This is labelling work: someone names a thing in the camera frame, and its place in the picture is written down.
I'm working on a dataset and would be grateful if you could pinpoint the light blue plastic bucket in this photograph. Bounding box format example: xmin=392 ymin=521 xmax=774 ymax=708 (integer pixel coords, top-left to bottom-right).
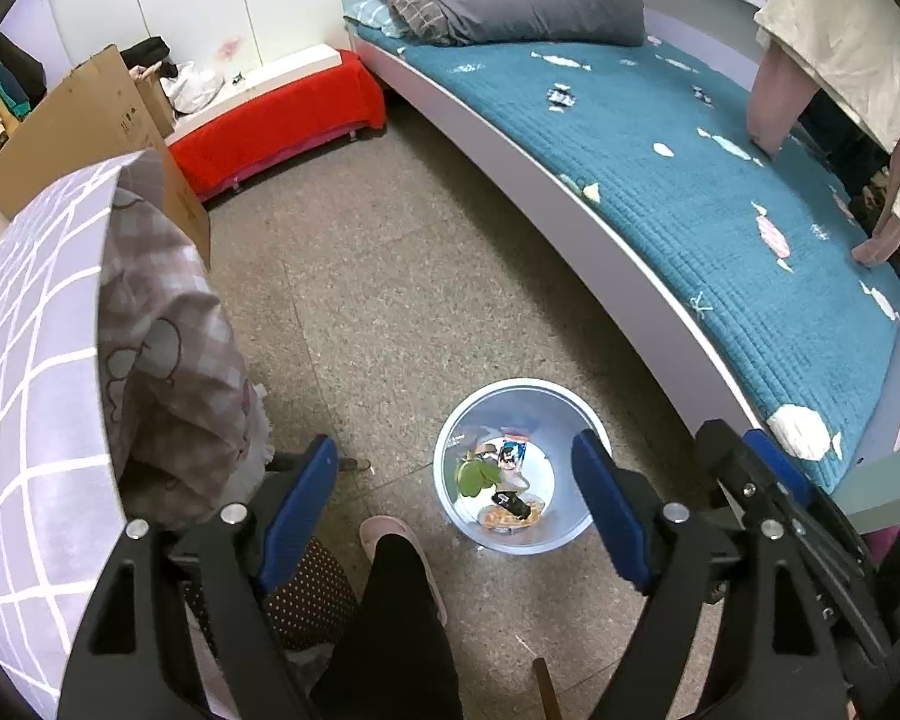
xmin=432 ymin=379 xmax=610 ymax=556

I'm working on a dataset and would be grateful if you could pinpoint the white plastic bag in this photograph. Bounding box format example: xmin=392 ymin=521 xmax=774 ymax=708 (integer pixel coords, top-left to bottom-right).
xmin=160 ymin=62 xmax=226 ymax=115

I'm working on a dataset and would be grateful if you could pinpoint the teal bed mattress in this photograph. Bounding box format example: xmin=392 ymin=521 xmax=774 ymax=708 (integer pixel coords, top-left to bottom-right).
xmin=344 ymin=0 xmax=900 ymax=496

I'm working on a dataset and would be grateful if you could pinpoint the beige hanging sweater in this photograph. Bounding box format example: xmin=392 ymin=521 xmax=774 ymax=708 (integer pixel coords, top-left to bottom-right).
xmin=746 ymin=0 xmax=900 ymax=226

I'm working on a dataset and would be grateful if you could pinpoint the white bed frame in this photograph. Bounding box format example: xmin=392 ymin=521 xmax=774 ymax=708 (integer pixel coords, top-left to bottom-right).
xmin=344 ymin=21 xmax=900 ymax=481

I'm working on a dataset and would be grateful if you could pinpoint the person's black trouser leg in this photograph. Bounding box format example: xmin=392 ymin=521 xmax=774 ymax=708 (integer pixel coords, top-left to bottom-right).
xmin=310 ymin=533 xmax=463 ymax=720

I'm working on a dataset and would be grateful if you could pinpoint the grey checked tablecloth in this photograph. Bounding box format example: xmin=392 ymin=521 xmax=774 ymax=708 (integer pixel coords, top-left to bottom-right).
xmin=0 ymin=151 xmax=164 ymax=718

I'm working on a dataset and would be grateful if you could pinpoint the large cardboard box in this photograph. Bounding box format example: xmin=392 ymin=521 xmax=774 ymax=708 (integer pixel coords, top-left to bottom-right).
xmin=0 ymin=46 xmax=211 ymax=260

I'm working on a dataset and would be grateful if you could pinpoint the red covered bench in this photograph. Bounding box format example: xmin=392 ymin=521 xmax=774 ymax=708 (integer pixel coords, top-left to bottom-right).
xmin=169 ymin=50 xmax=386 ymax=202

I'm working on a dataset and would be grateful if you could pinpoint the plaid cloth under table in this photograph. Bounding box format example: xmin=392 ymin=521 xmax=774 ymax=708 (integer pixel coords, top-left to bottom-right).
xmin=97 ymin=151 xmax=274 ymax=528

